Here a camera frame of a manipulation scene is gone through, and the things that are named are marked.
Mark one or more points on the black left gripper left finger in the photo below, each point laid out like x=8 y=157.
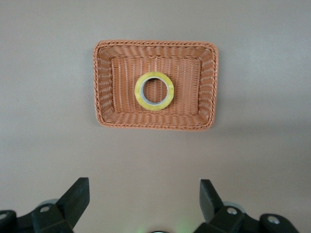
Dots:
x=70 y=208

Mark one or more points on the yellowish clear tape roll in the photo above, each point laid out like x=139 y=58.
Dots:
x=154 y=107

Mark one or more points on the brown wicker basket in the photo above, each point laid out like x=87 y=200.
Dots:
x=187 y=97

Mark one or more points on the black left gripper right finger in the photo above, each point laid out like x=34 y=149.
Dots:
x=218 y=218

